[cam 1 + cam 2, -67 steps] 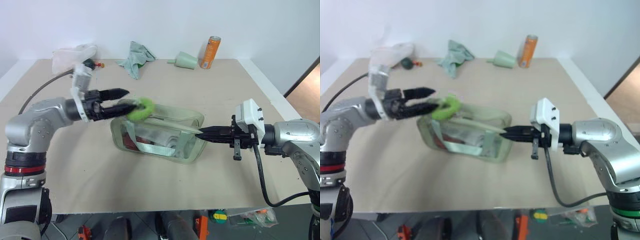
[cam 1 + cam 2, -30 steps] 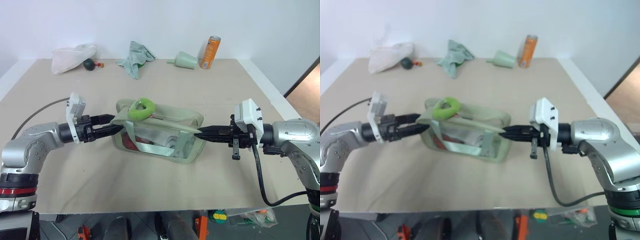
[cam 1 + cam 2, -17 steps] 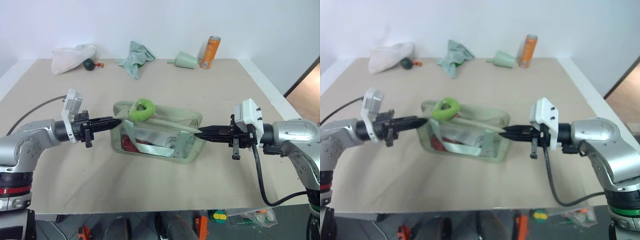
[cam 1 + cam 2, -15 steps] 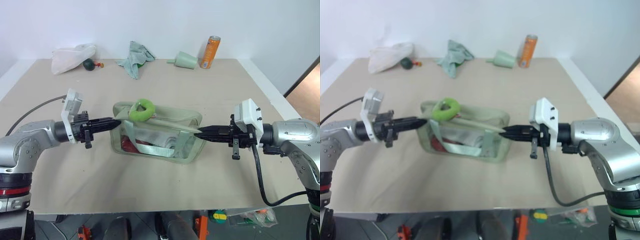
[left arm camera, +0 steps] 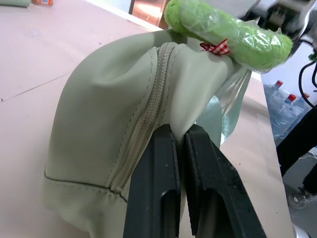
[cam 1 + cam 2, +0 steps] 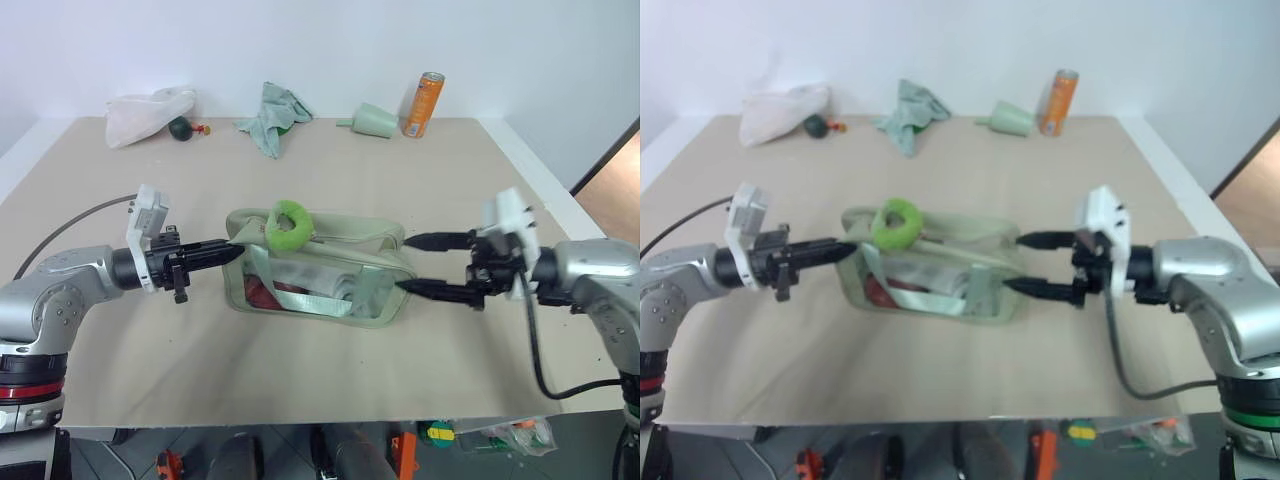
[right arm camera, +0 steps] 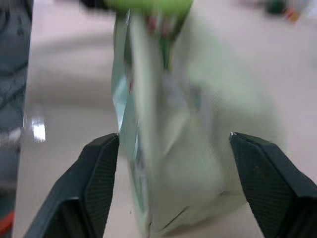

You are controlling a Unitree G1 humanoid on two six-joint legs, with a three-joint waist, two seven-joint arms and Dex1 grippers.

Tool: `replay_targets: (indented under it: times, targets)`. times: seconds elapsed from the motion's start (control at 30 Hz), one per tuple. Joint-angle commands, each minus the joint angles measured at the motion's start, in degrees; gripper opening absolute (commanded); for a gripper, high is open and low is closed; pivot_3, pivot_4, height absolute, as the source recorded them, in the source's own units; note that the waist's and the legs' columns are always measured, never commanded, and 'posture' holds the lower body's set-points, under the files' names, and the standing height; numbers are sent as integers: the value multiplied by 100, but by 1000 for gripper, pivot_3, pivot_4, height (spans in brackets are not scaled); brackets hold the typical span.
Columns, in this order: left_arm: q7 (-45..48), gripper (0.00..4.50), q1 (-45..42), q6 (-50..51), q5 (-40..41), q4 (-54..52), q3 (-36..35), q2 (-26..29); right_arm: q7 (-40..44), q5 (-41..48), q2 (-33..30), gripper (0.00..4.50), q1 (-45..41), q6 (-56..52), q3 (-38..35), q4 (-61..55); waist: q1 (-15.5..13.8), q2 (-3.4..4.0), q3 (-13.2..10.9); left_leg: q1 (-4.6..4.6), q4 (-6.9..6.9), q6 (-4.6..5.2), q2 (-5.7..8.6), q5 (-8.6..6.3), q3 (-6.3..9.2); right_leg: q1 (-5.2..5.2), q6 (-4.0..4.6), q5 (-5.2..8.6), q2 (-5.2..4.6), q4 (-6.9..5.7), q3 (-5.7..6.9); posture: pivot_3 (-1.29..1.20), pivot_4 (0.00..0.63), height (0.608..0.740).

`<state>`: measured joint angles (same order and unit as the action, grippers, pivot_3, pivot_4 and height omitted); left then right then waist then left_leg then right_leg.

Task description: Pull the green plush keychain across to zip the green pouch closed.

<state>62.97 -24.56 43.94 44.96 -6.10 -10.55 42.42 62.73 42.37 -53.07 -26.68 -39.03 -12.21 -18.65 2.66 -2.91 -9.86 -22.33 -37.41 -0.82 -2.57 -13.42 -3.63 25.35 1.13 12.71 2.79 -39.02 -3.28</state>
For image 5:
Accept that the person leg in black trousers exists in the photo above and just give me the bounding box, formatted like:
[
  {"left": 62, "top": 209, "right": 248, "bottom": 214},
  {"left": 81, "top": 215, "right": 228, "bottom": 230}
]
[{"left": 275, "top": 103, "right": 317, "bottom": 197}]

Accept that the light green zip pouch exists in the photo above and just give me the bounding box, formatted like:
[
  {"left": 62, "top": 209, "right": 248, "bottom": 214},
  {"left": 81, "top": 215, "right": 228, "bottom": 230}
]
[{"left": 42, "top": 31, "right": 252, "bottom": 238}]

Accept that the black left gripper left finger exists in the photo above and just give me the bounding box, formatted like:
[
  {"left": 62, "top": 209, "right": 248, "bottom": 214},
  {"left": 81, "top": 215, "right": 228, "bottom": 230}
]
[{"left": 125, "top": 123, "right": 182, "bottom": 238}]

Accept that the green plush keychain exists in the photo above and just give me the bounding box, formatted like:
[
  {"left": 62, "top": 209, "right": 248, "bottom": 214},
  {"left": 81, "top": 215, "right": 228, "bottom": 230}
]
[{"left": 164, "top": 0, "right": 294, "bottom": 75}]

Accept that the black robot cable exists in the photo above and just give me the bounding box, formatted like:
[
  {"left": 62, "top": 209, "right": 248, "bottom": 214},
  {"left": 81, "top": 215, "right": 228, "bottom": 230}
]
[{"left": 298, "top": 59, "right": 317, "bottom": 108}]

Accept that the brown wooden cabinet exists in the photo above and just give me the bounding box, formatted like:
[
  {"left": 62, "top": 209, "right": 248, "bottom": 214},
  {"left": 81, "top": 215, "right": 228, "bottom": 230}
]
[{"left": 128, "top": 0, "right": 172, "bottom": 30}]

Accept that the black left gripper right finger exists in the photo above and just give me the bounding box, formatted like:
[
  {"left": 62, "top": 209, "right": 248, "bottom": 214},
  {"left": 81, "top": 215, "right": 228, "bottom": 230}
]
[{"left": 182, "top": 124, "right": 267, "bottom": 238}]

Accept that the orange container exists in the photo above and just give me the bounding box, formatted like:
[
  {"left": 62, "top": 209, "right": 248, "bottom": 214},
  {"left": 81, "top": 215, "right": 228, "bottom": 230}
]
[{"left": 31, "top": 0, "right": 54, "bottom": 7}]

